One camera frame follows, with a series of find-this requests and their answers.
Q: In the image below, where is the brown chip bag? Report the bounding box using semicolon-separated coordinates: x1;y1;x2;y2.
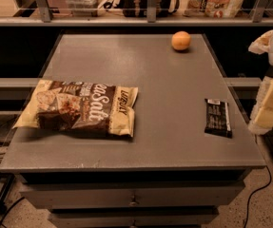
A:
15;80;138;136

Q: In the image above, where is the metal shelf rail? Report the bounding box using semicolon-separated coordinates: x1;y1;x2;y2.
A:
0;0;273;27

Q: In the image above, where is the black snack bar wrapper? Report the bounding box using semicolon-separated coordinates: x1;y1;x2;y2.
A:
205;99;232;138

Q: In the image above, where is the colourful snack bag on shelf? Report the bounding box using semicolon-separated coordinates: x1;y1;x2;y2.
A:
184;0;244;18

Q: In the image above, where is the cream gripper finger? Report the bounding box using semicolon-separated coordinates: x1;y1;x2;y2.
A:
248;76;273;135
248;30;272;54

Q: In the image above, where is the black bag on shelf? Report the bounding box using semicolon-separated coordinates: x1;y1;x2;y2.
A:
117;0;180;17

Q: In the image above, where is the black floor cable right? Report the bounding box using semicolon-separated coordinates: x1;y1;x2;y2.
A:
243;165;273;228

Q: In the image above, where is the grey drawer cabinet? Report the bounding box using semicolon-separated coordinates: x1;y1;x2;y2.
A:
0;34;264;228

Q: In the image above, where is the orange fruit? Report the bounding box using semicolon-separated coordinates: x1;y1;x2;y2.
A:
171;31;191;51

